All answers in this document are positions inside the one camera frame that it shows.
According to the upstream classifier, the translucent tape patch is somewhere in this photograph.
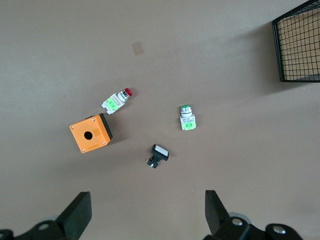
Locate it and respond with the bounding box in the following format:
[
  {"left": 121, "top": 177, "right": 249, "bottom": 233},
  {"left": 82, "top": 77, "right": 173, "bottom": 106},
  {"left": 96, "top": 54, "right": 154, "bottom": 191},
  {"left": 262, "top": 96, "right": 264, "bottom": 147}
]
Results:
[{"left": 131, "top": 41, "right": 146, "bottom": 56}]

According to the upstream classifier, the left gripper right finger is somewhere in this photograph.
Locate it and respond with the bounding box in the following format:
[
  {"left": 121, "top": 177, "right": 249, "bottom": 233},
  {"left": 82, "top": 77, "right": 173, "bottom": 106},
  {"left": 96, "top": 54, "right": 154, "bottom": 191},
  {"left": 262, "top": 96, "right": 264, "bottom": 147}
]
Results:
[{"left": 203, "top": 189, "right": 307, "bottom": 240}]

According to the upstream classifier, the green push button switch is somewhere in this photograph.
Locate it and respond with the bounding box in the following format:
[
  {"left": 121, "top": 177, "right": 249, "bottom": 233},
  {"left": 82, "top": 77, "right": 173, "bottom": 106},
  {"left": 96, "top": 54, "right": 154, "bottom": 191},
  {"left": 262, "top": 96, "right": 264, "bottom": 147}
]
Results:
[{"left": 179, "top": 104, "right": 196, "bottom": 132}]

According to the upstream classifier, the black rectangular white-faced button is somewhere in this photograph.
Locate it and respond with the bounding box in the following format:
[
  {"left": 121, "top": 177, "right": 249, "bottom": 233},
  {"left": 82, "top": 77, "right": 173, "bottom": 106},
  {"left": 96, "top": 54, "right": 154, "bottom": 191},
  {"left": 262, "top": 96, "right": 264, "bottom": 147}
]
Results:
[{"left": 144, "top": 143, "right": 171, "bottom": 170}]

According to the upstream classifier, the red push button switch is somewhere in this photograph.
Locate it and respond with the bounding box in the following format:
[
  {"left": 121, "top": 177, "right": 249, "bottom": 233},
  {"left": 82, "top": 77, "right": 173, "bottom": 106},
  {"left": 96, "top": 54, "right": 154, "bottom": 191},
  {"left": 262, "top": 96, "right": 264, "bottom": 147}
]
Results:
[{"left": 100, "top": 87, "right": 134, "bottom": 116}]

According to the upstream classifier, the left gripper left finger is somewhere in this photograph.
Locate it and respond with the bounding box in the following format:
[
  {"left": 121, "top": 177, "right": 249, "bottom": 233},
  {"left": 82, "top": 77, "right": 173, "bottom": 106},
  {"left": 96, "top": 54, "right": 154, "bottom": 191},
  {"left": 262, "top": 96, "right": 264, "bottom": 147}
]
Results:
[{"left": 0, "top": 191, "right": 92, "bottom": 240}]

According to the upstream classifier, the black wire mesh basket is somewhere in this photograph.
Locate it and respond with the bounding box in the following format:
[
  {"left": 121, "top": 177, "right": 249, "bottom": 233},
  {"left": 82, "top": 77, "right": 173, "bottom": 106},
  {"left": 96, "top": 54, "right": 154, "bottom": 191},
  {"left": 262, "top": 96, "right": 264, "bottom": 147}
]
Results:
[{"left": 271, "top": 0, "right": 320, "bottom": 83}]

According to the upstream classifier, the orange button enclosure box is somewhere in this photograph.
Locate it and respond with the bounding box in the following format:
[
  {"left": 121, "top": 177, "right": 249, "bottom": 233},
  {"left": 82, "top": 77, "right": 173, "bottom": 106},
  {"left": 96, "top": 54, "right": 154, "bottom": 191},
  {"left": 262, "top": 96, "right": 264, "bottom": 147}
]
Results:
[{"left": 69, "top": 112, "right": 114, "bottom": 154}]

